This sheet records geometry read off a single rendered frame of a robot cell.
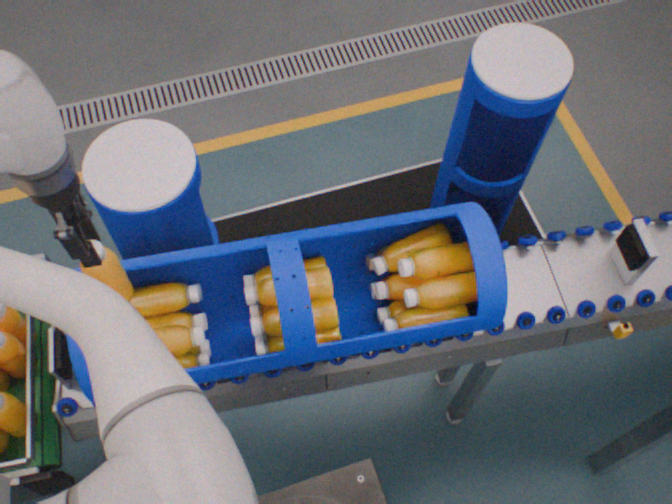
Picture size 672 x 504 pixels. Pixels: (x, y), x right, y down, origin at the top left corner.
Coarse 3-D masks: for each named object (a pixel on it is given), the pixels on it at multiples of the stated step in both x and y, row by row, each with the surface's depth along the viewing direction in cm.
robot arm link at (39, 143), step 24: (0, 72) 81; (24, 72) 83; (0, 96) 81; (24, 96) 83; (48, 96) 88; (0, 120) 83; (24, 120) 84; (48, 120) 88; (0, 144) 85; (24, 144) 87; (48, 144) 90; (0, 168) 88; (24, 168) 91; (48, 168) 93
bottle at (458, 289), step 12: (444, 276) 153; (456, 276) 152; (468, 276) 151; (420, 288) 151; (432, 288) 150; (444, 288) 150; (456, 288) 150; (468, 288) 150; (420, 300) 150; (432, 300) 149; (444, 300) 150; (456, 300) 150; (468, 300) 151
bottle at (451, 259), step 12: (420, 252) 151; (432, 252) 151; (444, 252) 151; (456, 252) 151; (468, 252) 152; (420, 264) 150; (432, 264) 150; (444, 264) 150; (456, 264) 151; (468, 264) 152; (420, 276) 151; (432, 276) 151
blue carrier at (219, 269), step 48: (288, 240) 145; (336, 240) 162; (384, 240) 165; (480, 240) 144; (240, 288) 164; (288, 288) 138; (336, 288) 167; (480, 288) 143; (240, 336) 162; (288, 336) 140; (384, 336) 145; (432, 336) 149
